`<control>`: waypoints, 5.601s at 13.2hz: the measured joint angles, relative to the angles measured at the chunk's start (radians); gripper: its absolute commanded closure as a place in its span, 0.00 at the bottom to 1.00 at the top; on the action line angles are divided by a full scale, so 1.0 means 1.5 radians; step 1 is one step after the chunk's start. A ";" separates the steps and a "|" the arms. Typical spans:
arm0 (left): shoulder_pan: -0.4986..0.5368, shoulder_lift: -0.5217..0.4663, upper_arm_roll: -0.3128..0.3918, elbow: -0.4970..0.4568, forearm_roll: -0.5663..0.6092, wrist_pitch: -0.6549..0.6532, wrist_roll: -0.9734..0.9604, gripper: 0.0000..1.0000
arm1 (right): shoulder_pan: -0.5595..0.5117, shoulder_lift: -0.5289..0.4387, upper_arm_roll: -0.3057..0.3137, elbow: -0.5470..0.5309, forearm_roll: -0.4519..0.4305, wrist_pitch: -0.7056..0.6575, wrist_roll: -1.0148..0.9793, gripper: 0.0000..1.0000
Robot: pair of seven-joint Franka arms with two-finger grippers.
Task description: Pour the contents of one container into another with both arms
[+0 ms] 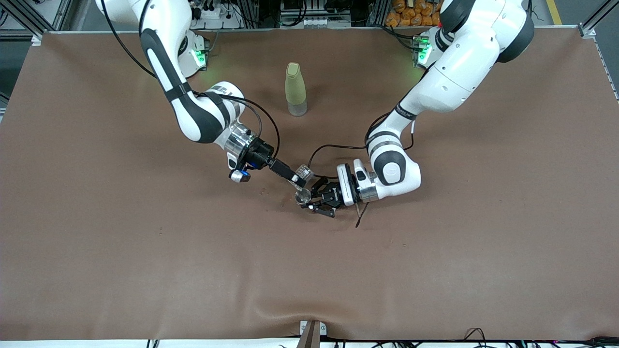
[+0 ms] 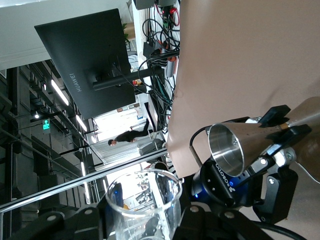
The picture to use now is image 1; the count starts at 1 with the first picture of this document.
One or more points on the steel double-ended jigger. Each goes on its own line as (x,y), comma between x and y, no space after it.
(303,196)

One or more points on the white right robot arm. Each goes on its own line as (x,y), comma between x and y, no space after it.
(193,121)

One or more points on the white power strip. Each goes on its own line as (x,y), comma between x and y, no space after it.
(314,22)
(222,21)

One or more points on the yellow-green bottle with cap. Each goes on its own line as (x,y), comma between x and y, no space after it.
(295,87)

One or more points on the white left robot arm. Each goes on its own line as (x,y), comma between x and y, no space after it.
(459,72)

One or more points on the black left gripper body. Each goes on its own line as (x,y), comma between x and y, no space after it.
(331,195)

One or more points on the white table edge bracket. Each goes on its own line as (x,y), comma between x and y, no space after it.
(323,328)

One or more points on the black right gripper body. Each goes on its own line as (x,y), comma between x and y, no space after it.
(257,155)

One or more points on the clear glass measuring cup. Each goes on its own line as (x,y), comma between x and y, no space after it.
(304,171)

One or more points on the aluminium frame post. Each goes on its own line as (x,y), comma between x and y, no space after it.
(586,31)
(36,38)

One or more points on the brown table cloth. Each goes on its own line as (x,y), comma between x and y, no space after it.
(193,270)

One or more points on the orange snack bags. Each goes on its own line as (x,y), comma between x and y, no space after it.
(411,14)

